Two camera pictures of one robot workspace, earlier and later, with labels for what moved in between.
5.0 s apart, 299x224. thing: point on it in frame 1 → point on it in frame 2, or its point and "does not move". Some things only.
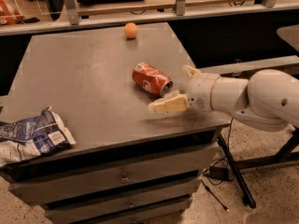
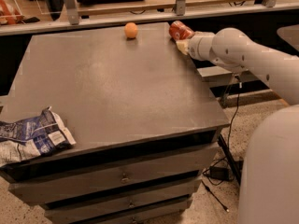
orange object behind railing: x=9 y=15 does not move
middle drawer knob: x=131 y=203 does not move
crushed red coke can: x=150 y=78 → x=179 y=32
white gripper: x=199 y=91 → x=194 y=49
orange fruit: x=131 y=30 does not move
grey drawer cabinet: x=128 y=165 does not move
